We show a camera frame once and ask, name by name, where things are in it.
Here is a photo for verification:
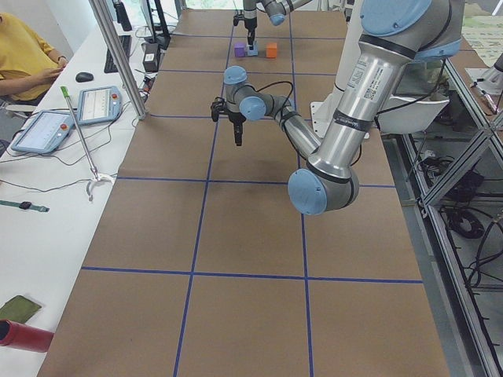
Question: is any black camera cable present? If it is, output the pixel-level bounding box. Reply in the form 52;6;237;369
255;80;296;119

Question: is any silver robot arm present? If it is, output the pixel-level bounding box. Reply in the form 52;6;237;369
233;0;310;53
212;1;464;215

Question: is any black power adapter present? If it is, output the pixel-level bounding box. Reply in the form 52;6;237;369
142;43;160;72

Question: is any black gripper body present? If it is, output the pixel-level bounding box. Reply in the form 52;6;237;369
244;17;257;33
228;112;245;130

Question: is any reacher grabber stick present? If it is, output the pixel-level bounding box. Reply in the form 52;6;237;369
60;86;114;202

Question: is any black keyboard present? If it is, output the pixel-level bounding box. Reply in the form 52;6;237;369
103;35;132;75

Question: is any near blue teach pendant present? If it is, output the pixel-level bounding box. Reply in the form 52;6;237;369
11;111;74;154

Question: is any light blue foam block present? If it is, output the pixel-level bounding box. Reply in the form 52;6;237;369
247;40;259;57

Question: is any black computer mouse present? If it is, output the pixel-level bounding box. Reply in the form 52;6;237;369
75;71;94;83

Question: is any aluminium frame post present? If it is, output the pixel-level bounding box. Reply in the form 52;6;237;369
89;0;146;120

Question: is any purple foam block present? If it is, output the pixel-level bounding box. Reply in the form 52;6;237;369
233;42;247;58

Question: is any orange foam block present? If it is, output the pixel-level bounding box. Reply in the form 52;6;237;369
266;42;278;59

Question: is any green smart watch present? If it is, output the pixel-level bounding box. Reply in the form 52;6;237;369
0;200;50;213

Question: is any blue teach pendant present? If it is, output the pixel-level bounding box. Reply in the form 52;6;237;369
77;86;122;126
11;111;74;154

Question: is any person in yellow shirt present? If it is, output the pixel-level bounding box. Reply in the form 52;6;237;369
1;13;68;105

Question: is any red bottle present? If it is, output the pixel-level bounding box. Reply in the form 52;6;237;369
1;320;54;353

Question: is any far blue teach pendant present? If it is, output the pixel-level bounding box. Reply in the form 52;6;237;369
77;86;122;126

